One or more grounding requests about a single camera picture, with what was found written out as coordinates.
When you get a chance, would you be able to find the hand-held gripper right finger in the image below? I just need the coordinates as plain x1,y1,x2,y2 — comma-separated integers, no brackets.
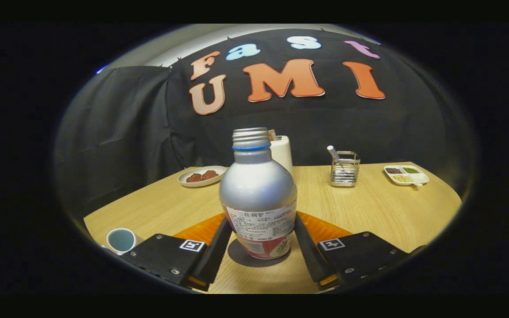
294,212,410,292

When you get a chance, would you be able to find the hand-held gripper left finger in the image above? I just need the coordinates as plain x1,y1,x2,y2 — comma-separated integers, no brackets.
120,214,233,292

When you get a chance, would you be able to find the round brown coaster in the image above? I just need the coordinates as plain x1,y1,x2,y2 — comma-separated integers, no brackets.
228,238,299,268

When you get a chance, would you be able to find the silver juice bottle red label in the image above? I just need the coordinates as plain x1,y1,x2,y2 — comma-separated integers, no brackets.
219,128,298,260

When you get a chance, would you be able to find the white cup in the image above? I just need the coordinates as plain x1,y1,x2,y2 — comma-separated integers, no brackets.
104,227,138,256

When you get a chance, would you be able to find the wooden table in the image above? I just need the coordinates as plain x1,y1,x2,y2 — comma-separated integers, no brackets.
83,161,463,294

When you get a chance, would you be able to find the white plate with red food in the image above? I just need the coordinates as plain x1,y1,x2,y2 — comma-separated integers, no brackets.
177,166,227,188

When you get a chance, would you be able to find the white toaster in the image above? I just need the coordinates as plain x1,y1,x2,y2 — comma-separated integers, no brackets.
270,135,293,177

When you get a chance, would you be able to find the white divided condiment dish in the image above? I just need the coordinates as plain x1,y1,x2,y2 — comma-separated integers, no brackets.
384,165,430,187

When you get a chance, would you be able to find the black backdrop cloth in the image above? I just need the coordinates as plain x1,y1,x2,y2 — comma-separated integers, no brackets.
53,29,478,221

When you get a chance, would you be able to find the wire utensil holder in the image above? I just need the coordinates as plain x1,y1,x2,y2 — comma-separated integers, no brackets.
330,151,361,188

